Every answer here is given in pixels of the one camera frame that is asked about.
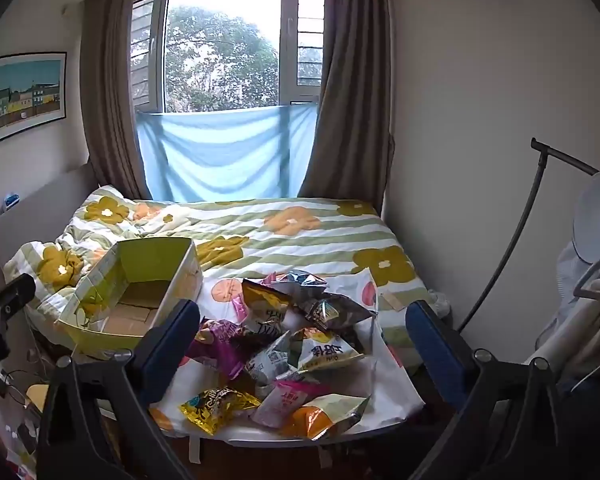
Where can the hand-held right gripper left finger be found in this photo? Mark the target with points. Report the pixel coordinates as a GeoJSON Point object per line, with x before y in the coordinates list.
{"type": "Point", "coordinates": [167, 340]}

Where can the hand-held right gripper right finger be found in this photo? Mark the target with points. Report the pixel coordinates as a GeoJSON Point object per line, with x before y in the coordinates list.
{"type": "Point", "coordinates": [432, 345]}

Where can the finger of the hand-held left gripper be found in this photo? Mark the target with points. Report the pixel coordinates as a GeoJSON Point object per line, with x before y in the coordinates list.
{"type": "Point", "coordinates": [10, 295]}

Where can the purple snack packet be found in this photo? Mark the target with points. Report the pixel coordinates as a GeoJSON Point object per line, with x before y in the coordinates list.
{"type": "Point", "coordinates": [220, 350]}

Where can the yellow-green cardboard box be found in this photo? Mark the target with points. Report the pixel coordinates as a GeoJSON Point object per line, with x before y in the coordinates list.
{"type": "Point", "coordinates": [130, 270]}

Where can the dark brown snack packet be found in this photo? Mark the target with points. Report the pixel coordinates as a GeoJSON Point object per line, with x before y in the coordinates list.
{"type": "Point", "coordinates": [335, 312]}

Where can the grey white snack packet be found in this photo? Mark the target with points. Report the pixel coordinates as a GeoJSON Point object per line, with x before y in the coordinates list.
{"type": "Point", "coordinates": [270, 360]}

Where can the black yellow striped snack packet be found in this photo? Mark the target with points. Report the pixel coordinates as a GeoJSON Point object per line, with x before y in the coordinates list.
{"type": "Point", "coordinates": [267, 305]}

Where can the green yellow snack packet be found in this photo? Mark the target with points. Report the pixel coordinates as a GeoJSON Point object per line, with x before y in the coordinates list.
{"type": "Point", "coordinates": [325, 350]}

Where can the orange gold snack packet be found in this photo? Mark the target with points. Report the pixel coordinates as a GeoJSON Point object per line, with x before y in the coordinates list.
{"type": "Point", "coordinates": [325, 416]}

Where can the pink snack packet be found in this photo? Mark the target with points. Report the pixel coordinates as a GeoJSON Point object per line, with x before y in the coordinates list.
{"type": "Point", "coordinates": [287, 400]}

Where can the silver snack packet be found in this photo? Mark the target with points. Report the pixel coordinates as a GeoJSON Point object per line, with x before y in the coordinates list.
{"type": "Point", "coordinates": [300, 280]}

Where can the white crumpled cloth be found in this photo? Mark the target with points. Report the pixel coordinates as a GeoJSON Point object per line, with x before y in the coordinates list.
{"type": "Point", "coordinates": [440, 304]}

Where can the beige tape strip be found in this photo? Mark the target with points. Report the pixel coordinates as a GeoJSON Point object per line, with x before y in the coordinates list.
{"type": "Point", "coordinates": [392, 301]}

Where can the yellow folder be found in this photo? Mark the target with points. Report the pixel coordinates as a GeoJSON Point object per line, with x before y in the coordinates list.
{"type": "Point", "coordinates": [37, 392]}

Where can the small blue object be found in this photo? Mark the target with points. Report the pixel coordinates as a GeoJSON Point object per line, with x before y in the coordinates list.
{"type": "Point", "coordinates": [11, 201]}

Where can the grey headboard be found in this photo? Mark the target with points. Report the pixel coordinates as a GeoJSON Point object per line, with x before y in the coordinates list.
{"type": "Point", "coordinates": [40, 200]}

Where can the pile of clothes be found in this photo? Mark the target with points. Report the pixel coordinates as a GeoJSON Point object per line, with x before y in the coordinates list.
{"type": "Point", "coordinates": [587, 320]}

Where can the floral striped quilt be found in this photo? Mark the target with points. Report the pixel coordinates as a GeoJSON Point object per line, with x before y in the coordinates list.
{"type": "Point", "coordinates": [300, 240]}

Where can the light blue cloth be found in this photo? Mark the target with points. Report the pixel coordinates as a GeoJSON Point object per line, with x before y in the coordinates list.
{"type": "Point", "coordinates": [220, 155]}

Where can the brown curtain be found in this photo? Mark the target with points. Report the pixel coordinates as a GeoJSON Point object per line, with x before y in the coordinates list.
{"type": "Point", "coordinates": [110, 85]}
{"type": "Point", "coordinates": [350, 110]}

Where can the window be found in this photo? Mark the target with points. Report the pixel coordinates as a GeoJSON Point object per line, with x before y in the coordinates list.
{"type": "Point", "coordinates": [220, 40]}

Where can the framed wall picture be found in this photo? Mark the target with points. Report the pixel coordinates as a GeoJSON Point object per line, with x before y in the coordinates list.
{"type": "Point", "coordinates": [25, 95]}

